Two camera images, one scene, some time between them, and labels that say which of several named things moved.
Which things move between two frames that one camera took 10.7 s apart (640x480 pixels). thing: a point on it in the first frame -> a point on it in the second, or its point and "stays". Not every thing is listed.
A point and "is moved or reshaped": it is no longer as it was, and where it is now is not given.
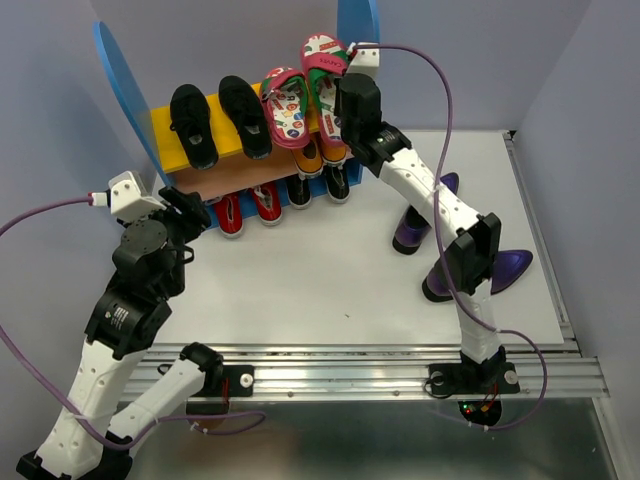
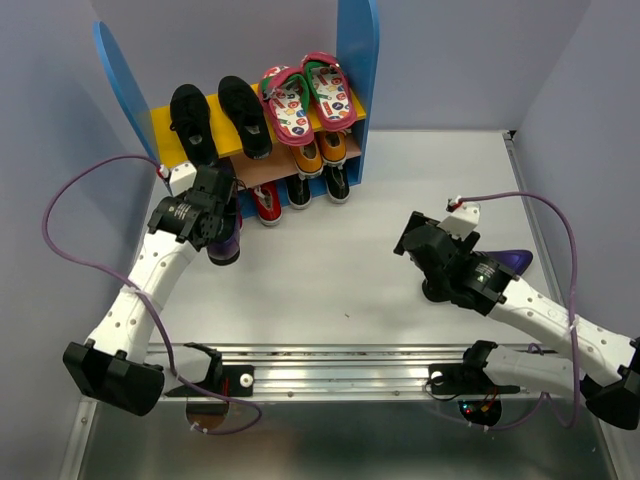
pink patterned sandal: [285, 93] stays
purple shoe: [413, 227] is moved or reshaped
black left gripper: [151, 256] -> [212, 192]
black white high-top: [337, 183] stays
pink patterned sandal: [324, 59] is moved or reshaped
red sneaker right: [268, 203] stays
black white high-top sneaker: [299, 191] stays
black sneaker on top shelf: [243, 102] stays
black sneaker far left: [190, 117] stays
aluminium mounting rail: [378, 371] stays
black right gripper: [337, 102] -> [416, 219]
